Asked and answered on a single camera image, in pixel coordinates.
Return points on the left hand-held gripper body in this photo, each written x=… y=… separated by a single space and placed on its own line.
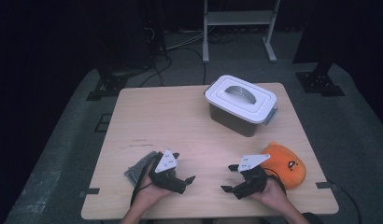
x=164 y=163

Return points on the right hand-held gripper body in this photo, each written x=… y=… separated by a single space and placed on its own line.
x=250 y=163

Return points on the grey knitted cloth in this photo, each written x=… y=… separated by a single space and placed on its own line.
x=138 y=169

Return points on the orange plush toy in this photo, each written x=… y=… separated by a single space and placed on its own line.
x=286 y=169

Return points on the brown transparent storage box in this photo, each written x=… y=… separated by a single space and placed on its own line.
x=230 y=123

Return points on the person's left hand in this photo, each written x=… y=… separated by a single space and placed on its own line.
x=147 y=193

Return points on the person's right hand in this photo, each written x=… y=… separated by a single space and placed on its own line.
x=273 y=194

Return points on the black tape square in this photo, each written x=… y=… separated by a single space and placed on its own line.
x=103 y=123

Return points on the black tape strip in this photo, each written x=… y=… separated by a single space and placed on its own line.
x=91 y=191
x=325 y=185

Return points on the black stand base with braces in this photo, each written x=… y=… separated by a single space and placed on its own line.
x=111 y=84

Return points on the white metal stand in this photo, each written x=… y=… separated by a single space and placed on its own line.
x=236 y=17

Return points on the black stand base with post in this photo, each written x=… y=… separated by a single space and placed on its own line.
x=319 y=82

